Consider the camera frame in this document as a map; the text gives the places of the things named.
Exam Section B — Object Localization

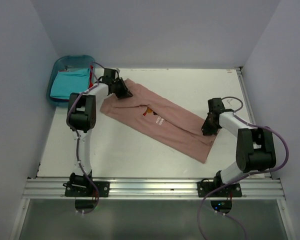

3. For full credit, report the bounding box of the turquoise folded t shirt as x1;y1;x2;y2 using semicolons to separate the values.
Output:
49;67;91;100

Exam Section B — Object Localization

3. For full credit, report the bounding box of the pink t shirt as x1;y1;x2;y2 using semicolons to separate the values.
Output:
100;79;216;163

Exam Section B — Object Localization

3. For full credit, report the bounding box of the aluminium rail frame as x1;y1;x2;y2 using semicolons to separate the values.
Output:
22;178;285;200

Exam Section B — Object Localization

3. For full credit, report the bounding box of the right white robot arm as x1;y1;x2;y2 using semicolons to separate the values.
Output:
201;98;277;197

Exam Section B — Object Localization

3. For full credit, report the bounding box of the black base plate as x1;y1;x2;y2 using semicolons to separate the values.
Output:
196;178;243;198
62;181;110;198

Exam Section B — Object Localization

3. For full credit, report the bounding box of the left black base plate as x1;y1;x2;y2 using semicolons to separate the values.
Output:
62;181;110;198

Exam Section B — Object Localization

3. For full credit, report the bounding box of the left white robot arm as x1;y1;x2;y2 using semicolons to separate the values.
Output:
65;68;133;197

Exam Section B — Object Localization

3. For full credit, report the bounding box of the teal plastic bin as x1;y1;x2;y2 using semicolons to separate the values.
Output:
46;55;95;108

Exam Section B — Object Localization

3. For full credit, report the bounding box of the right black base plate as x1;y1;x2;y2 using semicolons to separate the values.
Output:
196;178;243;198

